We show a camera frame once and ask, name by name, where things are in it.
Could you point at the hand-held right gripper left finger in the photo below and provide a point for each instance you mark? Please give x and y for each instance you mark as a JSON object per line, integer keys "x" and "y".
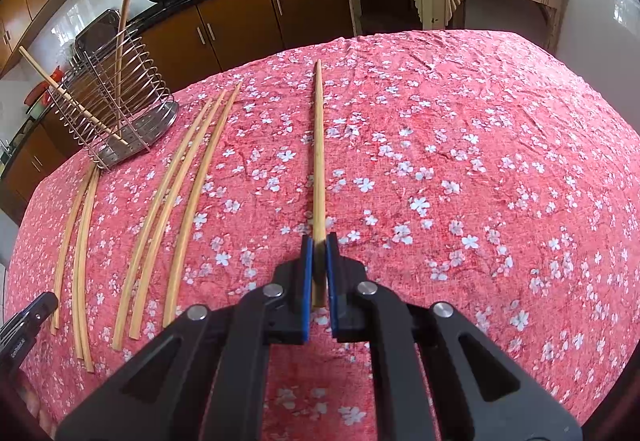
{"x": 306, "y": 291}

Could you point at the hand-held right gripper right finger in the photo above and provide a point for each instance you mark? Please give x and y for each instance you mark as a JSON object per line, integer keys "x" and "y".
{"x": 332, "y": 291}

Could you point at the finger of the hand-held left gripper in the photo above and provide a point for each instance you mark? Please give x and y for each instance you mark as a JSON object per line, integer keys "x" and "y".
{"x": 30, "y": 321}

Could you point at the red floral tablecloth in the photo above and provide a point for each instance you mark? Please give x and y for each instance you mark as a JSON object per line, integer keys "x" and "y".
{"x": 450, "y": 171}

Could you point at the green basin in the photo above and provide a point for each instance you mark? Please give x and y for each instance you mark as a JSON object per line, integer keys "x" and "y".
{"x": 36, "y": 113}

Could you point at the red basin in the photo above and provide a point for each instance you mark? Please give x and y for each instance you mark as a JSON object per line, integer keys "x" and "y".
{"x": 42, "y": 88}

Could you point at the brown lower kitchen cabinets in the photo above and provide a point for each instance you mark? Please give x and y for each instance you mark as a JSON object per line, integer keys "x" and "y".
{"x": 235, "y": 16}

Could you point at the dark rectangular cutting board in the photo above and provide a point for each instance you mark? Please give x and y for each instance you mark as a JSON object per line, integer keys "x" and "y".
{"x": 95, "y": 36}

